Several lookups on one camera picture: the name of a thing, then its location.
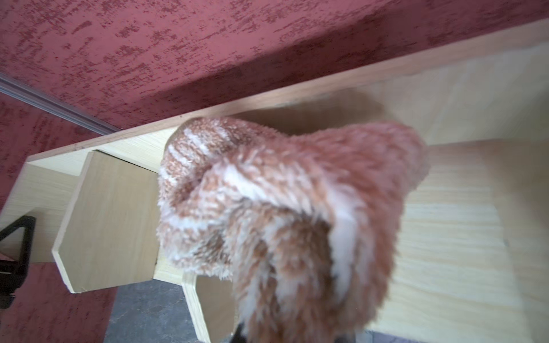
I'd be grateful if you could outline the left corner aluminium post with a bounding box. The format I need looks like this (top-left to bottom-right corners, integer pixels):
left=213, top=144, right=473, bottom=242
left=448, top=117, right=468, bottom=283
left=1, top=74, right=120, bottom=135

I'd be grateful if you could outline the pink striped knitted cloth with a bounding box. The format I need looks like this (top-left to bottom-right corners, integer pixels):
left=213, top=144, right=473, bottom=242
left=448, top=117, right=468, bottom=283
left=157, top=117, right=429, bottom=342

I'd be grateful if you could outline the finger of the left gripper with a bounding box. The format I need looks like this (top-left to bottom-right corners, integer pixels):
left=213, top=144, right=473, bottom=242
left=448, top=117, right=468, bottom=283
left=0, top=215, right=37, bottom=310

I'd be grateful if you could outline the light wooden bookshelf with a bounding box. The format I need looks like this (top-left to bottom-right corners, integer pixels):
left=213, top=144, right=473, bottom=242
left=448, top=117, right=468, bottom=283
left=1, top=19, right=548, bottom=342

